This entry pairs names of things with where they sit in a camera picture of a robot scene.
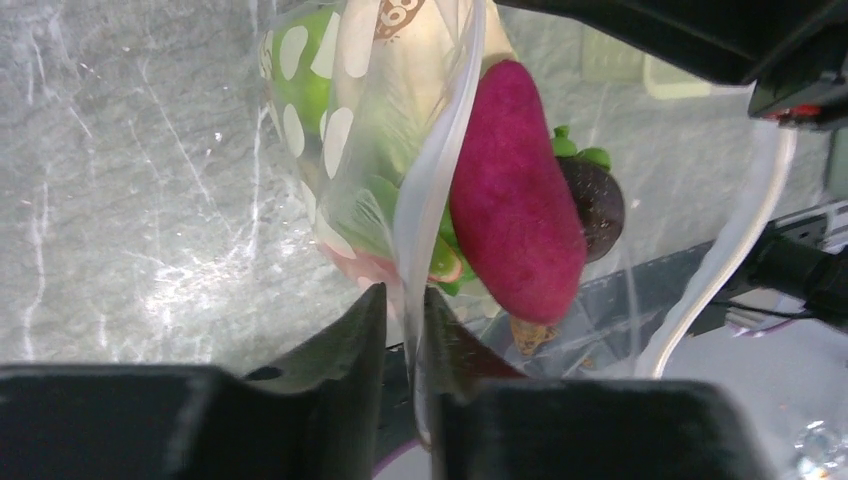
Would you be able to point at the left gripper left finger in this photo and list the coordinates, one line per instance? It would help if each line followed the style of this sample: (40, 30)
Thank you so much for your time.
(311, 414)

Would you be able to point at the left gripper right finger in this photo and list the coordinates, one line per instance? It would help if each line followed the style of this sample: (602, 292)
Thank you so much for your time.
(489, 421)

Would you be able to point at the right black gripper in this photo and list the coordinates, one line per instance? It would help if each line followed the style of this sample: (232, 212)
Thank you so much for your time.
(735, 42)

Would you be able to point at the green perforated plastic basket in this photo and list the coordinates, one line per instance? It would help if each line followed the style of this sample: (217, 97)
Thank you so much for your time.
(605, 59)

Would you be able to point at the dark red sweet potato toy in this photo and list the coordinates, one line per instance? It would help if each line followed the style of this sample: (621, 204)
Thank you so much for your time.
(512, 211)

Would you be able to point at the green grapes toy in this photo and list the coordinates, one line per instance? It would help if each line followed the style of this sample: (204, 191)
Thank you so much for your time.
(595, 191)

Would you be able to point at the clear polka dot zip bag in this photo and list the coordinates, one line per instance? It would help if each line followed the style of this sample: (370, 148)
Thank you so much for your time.
(428, 166)

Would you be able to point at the green cabbage toy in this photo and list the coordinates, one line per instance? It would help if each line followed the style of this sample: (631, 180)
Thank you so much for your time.
(354, 88)

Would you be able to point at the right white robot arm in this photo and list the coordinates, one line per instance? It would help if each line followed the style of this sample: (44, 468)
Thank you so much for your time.
(673, 118)

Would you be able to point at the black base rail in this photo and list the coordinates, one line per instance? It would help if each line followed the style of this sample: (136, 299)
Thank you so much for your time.
(797, 271)

